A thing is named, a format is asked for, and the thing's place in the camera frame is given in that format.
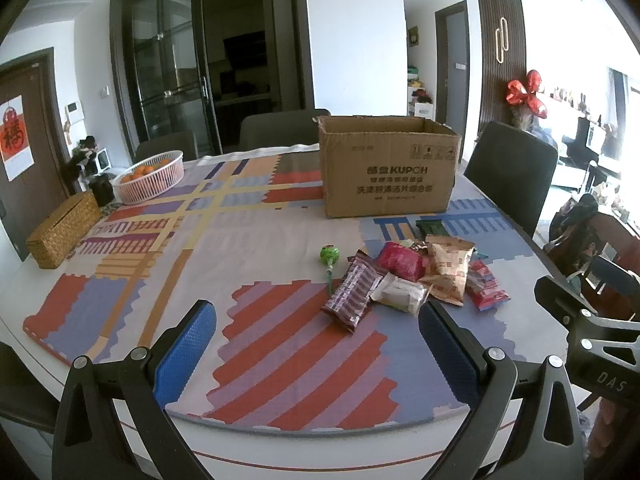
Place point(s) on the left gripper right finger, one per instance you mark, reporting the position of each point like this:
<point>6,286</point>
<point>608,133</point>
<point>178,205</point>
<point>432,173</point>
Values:
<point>523,421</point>

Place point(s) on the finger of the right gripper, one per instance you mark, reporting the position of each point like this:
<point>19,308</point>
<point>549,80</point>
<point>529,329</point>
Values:
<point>568,309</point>

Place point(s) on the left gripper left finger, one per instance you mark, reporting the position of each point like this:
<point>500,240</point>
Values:
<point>89,442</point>

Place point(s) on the red snack packet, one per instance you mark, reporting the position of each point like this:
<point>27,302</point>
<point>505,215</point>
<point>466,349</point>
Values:
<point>483,288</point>

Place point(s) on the orange brown chip bag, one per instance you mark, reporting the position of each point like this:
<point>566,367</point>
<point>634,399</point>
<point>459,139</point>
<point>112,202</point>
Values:
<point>447,268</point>

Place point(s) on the dark green snack packet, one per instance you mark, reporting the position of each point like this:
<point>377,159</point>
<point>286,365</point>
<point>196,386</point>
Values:
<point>431,228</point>

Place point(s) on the white snack packet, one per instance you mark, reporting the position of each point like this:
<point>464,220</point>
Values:
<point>402,295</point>

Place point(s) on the magenta snack bag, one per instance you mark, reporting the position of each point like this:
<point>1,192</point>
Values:
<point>401,261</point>

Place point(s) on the purple striped snack packet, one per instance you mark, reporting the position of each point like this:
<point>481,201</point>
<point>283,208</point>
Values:
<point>349,302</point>

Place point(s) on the green lollipop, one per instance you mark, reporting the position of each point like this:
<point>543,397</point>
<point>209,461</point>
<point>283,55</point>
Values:
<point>329,256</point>

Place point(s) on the dark chair right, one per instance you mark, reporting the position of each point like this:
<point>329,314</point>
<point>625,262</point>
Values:
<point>514,169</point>

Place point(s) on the woven wicker tissue box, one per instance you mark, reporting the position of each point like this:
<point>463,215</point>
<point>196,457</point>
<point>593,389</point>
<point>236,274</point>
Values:
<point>58,235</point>

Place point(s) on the white basket of oranges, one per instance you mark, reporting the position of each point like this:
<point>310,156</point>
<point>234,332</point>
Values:
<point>148,179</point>

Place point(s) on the red bow decoration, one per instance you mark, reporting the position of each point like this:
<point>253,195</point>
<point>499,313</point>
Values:
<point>518,93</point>

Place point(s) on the dark chair far left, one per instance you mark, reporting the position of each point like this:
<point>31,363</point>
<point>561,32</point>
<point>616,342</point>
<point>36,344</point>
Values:
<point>178,141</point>

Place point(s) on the brown cardboard box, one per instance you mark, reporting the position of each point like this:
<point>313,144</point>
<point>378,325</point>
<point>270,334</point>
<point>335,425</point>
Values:
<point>379,166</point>

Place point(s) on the white shelf unit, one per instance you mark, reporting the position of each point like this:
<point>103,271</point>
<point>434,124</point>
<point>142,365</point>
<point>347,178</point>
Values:
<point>419,101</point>

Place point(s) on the red fu door poster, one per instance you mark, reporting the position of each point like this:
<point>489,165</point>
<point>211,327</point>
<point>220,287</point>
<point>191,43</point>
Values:
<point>16,152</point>

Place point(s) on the dark chair behind box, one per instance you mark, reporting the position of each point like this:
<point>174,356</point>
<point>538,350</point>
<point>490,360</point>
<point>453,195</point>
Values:
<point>280,129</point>

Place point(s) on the brown entrance door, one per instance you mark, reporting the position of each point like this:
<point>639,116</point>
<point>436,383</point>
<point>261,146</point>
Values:
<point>33,151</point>

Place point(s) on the dark glass sliding door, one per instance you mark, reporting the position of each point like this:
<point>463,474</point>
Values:
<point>203,66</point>

